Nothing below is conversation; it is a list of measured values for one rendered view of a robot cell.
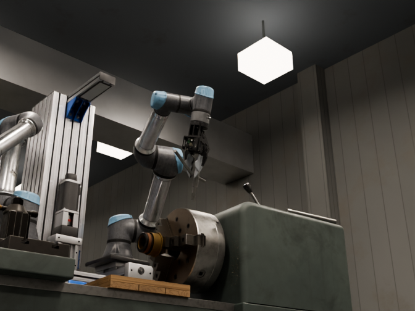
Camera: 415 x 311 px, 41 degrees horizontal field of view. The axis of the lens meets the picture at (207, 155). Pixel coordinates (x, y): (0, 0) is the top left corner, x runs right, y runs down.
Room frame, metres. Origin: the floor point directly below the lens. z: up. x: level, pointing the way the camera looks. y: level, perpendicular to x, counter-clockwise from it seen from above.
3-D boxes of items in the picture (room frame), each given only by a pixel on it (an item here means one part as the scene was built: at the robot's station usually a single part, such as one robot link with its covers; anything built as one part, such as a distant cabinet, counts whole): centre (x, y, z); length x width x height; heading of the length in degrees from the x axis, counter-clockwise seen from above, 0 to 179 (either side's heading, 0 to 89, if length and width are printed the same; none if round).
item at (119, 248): (2.63, 0.43, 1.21); 0.15 x 0.15 x 0.10
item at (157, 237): (2.01, 0.21, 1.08); 0.09 x 0.09 x 0.09; 37
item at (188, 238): (1.98, 0.09, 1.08); 0.12 x 0.11 x 0.05; 37
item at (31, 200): (2.30, 0.80, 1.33); 0.13 x 0.12 x 0.14; 64
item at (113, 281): (1.95, 0.29, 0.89); 0.36 x 0.30 x 0.04; 37
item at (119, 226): (2.63, 0.43, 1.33); 0.13 x 0.12 x 0.14; 111
